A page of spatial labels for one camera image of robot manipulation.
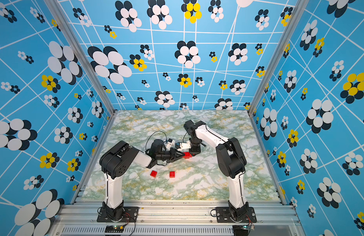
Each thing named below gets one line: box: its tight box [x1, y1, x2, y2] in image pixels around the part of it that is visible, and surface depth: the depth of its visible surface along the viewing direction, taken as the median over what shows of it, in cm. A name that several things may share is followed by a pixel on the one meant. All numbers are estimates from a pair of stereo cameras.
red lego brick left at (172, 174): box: [169, 171, 176, 178], surface depth 88 cm
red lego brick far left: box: [150, 170, 158, 178], surface depth 88 cm
